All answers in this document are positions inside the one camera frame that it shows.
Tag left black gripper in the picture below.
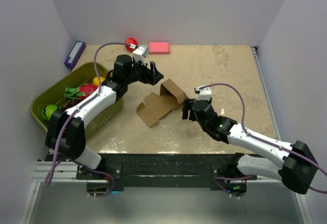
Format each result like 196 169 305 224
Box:
125 57 164 86

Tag brown cardboard box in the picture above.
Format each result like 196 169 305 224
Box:
136 79 188 127

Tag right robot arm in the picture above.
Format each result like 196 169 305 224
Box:
182 98 317 194

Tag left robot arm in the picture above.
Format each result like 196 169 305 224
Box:
45 55 164 179

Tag pink box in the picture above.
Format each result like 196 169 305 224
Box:
148 41 170 55

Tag purple box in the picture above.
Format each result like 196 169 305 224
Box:
64 41 86 70

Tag red apple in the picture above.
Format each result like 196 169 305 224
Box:
125 37 138 52

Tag olive green basket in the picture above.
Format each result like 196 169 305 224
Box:
30 62 124 139

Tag red dragon fruit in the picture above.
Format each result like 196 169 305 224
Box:
64 83 98 100

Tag purple grapes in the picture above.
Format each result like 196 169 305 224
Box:
60 99 82 111

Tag toy watermelon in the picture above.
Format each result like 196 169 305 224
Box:
41 104 59 121

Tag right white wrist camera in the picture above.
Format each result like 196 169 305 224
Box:
194 85 212 102

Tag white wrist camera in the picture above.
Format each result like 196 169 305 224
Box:
194 85 212 102
132 45 149 63

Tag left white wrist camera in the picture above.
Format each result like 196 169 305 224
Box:
132 45 149 63

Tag black base frame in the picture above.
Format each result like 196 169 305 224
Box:
77 153 247 197

